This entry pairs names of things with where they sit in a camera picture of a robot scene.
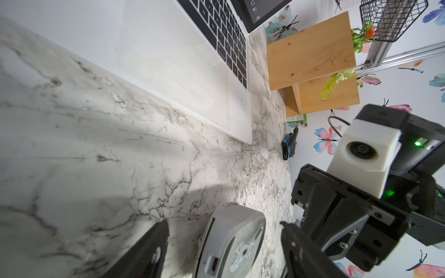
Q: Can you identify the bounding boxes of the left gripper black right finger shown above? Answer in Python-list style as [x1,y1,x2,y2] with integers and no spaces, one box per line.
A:
[280,221,334,278]

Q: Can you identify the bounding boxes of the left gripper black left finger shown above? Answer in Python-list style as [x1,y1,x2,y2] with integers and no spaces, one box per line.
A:
[102,220,169,278]

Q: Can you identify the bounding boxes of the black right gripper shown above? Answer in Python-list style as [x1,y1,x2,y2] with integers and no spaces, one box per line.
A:
[291,164,410,271]

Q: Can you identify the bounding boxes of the grey wireless mouse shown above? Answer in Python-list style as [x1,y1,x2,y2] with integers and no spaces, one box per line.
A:
[193,202,266,278]

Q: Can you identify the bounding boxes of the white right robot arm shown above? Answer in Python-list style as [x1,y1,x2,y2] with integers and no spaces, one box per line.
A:
[291,104,445,272]

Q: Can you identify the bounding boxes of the silver laptop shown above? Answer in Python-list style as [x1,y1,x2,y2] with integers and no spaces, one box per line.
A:
[1,1,287,144]

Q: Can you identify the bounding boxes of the black and blue work glove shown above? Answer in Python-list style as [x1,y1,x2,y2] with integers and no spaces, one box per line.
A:
[282,127,299,161]

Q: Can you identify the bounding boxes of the green and white leaflet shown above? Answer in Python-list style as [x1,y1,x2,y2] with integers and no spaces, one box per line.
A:
[287,114,308,128]

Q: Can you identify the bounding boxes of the wooden desktop shelf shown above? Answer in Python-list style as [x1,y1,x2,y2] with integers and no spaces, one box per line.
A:
[267,12,360,117]

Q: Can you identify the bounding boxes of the green artificial plant with flowers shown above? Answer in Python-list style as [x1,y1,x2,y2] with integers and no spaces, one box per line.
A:
[319,19,377,101]

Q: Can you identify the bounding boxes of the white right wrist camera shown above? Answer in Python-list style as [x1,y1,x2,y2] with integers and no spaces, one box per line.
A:
[327,119,402,198]

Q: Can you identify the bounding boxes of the black wire wall basket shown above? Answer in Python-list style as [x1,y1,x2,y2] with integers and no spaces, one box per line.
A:
[360,0,429,43]

